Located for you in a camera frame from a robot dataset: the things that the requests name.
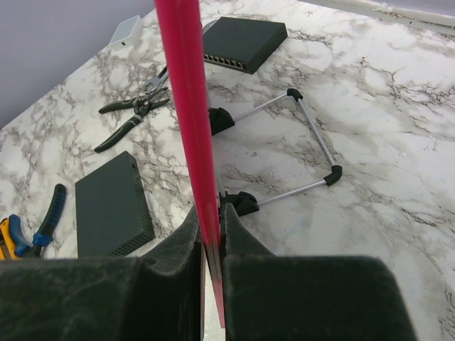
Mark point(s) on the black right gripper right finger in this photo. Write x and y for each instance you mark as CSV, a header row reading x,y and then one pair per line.
x,y
270,297

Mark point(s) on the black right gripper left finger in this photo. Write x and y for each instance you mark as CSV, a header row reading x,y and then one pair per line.
x,y
157,296

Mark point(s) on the pink framed whiteboard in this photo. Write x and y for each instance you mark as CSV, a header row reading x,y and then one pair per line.
x,y
182,36

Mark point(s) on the small white square box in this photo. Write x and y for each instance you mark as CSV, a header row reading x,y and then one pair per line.
x,y
127,34

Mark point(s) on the black flat network switch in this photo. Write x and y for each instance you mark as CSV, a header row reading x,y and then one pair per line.
x,y
112,215

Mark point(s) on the black handled wire stripper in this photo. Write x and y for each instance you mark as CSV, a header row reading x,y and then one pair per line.
x,y
146,101

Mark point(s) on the black rear network switch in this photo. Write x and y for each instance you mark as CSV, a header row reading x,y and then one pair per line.
x,y
242,44

